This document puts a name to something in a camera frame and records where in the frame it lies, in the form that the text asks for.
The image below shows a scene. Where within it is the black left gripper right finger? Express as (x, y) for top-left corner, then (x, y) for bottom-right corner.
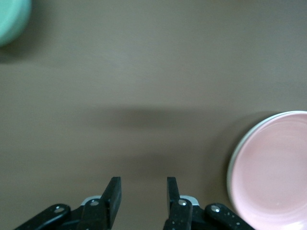
(163, 176), (194, 230)

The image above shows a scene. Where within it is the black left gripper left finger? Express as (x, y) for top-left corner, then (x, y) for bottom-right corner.
(78, 176), (122, 230)

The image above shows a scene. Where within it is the pink plate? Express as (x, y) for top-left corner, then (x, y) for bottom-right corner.
(231, 112), (307, 230)

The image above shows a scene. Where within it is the brown table cover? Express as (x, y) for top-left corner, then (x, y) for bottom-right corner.
(0, 0), (307, 230)

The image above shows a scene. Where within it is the mint green bowl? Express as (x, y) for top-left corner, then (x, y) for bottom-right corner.
(0, 0), (33, 47)

